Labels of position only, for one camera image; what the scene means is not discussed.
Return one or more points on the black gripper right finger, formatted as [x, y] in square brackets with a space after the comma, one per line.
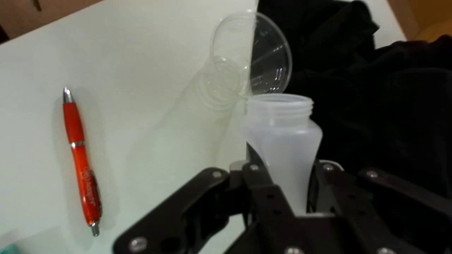
[375, 211]

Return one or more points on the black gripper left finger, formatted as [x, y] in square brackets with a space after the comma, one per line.
[203, 207]

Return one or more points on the translucent white plastic bottle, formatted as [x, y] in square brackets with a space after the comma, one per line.
[280, 130]

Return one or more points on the red ballpoint pen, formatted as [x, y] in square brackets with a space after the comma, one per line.
[85, 176]

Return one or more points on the black cloth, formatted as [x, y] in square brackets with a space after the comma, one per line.
[385, 107]

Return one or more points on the clear plastic cup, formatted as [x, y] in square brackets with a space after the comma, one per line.
[249, 55]

